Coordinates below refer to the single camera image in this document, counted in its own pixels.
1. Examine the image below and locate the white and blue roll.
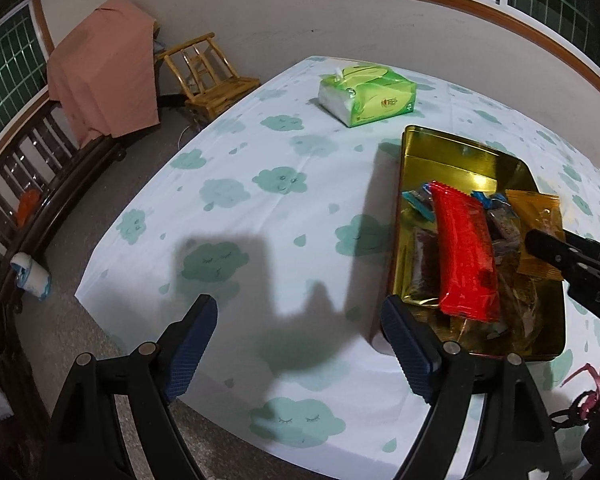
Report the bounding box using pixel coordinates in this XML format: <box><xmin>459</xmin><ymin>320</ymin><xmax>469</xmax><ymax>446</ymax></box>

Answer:
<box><xmin>10</xmin><ymin>252</ymin><xmax>52</xmax><ymax>302</ymax></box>

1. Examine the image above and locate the pink strap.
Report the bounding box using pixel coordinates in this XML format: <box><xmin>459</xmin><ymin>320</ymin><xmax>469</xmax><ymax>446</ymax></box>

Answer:
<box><xmin>570</xmin><ymin>362</ymin><xmax>600</xmax><ymax>421</ymax></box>

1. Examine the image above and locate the side window with grille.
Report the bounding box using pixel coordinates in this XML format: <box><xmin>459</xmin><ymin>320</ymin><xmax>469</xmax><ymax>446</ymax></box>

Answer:
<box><xmin>0</xmin><ymin>0</ymin><xmax>56</xmax><ymax>161</ymax></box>

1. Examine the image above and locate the orange snack packet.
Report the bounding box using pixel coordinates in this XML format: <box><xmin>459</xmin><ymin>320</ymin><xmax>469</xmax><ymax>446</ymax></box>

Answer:
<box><xmin>505</xmin><ymin>189</ymin><xmax>566</xmax><ymax>281</ymax></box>

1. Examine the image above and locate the maroon and gold tin box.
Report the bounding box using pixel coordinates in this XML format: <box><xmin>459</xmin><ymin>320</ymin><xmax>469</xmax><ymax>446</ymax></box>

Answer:
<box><xmin>380</xmin><ymin>124</ymin><xmax>567</xmax><ymax>361</ymax></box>

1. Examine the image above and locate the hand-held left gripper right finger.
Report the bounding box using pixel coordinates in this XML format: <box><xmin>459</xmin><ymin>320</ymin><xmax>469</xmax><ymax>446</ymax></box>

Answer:
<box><xmin>381</xmin><ymin>294</ymin><xmax>563</xmax><ymax>480</ymax></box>

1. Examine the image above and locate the orange object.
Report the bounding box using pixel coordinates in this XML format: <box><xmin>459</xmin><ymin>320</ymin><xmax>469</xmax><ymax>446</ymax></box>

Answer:
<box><xmin>15</xmin><ymin>189</ymin><xmax>43</xmax><ymax>226</ymax></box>

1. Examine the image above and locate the cloud print tablecloth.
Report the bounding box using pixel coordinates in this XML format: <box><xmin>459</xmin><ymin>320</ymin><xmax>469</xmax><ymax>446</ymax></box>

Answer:
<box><xmin>75</xmin><ymin>55</ymin><xmax>600</xmax><ymax>461</ymax></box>

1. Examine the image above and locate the red snack packet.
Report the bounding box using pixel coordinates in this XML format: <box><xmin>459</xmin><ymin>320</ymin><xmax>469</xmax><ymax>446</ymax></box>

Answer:
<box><xmin>427</xmin><ymin>181</ymin><xmax>502</xmax><ymax>323</ymax></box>

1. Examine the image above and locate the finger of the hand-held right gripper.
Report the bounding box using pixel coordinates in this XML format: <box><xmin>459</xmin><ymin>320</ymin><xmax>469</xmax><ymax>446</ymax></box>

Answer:
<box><xmin>524</xmin><ymin>228</ymin><xmax>578</xmax><ymax>279</ymax></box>

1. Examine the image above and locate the blue-edged clear snack packet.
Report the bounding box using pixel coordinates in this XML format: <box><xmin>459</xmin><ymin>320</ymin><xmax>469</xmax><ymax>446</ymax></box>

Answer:
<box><xmin>402</xmin><ymin>185</ymin><xmax>437</xmax><ymax>221</ymax></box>

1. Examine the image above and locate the dark wooden bench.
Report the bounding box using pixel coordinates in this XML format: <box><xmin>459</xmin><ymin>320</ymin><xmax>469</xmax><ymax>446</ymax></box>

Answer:
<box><xmin>0</xmin><ymin>87</ymin><xmax>126</xmax><ymax>311</ymax></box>

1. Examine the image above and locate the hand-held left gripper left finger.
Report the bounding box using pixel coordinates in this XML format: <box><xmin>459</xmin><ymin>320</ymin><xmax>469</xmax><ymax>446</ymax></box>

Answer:
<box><xmin>45</xmin><ymin>294</ymin><xmax>219</xmax><ymax>480</ymax></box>

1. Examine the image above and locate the blue candy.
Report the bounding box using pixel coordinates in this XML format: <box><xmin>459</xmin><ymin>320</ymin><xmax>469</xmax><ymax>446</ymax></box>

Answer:
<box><xmin>471</xmin><ymin>190</ymin><xmax>508</xmax><ymax>211</ymax></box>

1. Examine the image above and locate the yellow clear-window snack packet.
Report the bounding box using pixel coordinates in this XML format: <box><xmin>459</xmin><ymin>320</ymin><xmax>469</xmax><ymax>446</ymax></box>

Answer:
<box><xmin>402</xmin><ymin>225</ymin><xmax>443</xmax><ymax>308</ymax></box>

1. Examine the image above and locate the clear packet of fried snack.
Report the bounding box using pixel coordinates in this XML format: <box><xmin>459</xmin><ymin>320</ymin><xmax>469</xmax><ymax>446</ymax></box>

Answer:
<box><xmin>495</xmin><ymin>260</ymin><xmax>546</xmax><ymax>346</ymax></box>

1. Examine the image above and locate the green tissue pack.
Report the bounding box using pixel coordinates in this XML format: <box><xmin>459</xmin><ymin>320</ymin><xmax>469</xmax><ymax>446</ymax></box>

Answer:
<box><xmin>318</xmin><ymin>61</ymin><xmax>417</xmax><ymax>128</ymax></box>

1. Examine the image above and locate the wooden chair with cloth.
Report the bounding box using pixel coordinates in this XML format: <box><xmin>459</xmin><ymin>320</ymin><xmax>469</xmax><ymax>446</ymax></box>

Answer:
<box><xmin>47</xmin><ymin>0</ymin><xmax>161</xmax><ymax>146</ymax></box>

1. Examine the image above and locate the bamboo chair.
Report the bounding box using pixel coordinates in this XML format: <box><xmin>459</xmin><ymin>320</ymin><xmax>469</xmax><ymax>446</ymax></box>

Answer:
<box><xmin>156</xmin><ymin>32</ymin><xmax>261</xmax><ymax>126</ymax></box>

